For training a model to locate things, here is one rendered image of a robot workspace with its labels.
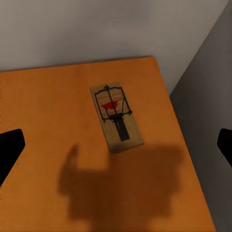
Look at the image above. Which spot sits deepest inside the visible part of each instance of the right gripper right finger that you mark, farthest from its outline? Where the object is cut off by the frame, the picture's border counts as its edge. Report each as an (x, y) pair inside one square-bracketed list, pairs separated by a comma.
[(224, 143)]

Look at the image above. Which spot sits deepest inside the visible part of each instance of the cabinet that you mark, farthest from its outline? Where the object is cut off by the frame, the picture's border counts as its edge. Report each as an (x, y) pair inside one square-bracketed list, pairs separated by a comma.
[(65, 179)]

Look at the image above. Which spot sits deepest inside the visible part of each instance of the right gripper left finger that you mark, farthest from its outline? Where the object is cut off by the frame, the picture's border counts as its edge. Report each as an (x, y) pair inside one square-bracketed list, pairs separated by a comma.
[(11, 145)]

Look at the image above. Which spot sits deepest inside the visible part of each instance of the mousetrap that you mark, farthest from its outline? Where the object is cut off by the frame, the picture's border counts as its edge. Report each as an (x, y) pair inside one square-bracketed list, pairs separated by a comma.
[(116, 117)]

